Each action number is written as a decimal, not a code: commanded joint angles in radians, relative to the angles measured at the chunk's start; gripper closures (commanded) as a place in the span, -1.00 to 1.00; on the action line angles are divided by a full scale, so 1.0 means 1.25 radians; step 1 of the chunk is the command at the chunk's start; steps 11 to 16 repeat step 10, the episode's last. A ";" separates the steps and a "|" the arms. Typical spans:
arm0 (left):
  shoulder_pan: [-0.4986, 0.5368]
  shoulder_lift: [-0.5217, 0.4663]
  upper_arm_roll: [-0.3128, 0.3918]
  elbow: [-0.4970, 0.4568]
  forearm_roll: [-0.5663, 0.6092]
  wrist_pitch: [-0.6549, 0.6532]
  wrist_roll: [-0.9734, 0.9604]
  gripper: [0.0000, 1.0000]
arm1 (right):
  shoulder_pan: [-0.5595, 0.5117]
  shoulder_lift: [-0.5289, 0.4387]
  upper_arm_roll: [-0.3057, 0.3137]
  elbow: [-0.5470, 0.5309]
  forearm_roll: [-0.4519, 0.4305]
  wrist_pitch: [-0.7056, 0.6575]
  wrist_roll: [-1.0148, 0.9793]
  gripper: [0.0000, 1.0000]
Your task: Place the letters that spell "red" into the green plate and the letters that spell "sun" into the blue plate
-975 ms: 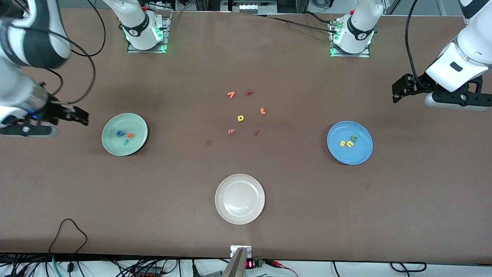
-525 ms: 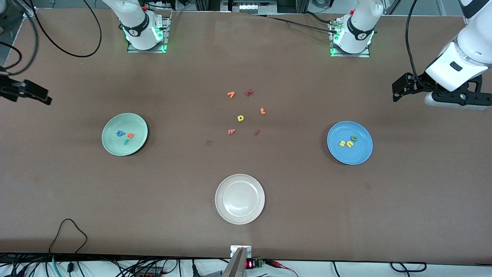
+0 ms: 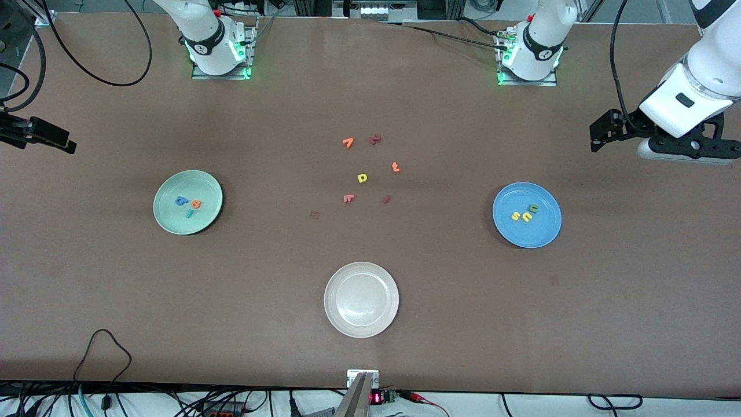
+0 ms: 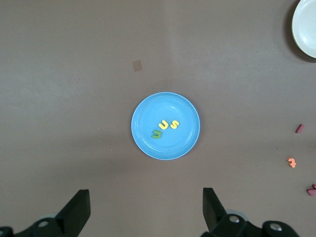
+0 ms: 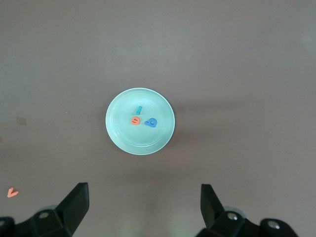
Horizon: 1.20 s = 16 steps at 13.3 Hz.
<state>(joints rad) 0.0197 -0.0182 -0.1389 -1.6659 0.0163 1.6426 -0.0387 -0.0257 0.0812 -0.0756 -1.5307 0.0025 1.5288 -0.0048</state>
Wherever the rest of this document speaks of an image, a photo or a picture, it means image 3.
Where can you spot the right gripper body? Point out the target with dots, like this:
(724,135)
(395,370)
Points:
(17,130)

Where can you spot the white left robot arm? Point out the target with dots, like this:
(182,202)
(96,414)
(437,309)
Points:
(541,40)

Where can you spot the blue plate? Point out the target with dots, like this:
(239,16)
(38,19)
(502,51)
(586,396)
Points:
(538,229)

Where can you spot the pale green plate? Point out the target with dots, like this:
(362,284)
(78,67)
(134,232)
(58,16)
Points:
(168,214)

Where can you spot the orange foam letter v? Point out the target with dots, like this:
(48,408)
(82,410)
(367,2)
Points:
(347,139)

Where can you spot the white power strip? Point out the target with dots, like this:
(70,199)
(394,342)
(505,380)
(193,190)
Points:
(375,10)

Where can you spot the beige plate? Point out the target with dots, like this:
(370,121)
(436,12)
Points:
(362,300)

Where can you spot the red clip lead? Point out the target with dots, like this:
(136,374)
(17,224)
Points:
(417,397)

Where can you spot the red LED display module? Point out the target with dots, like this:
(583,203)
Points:
(377,398)

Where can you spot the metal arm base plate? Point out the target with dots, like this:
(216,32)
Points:
(550,83)
(253,52)

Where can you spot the silver camera mount bracket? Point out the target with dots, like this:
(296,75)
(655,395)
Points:
(352,377)

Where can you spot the grey camera pole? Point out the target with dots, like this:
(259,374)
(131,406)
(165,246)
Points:
(356,399)

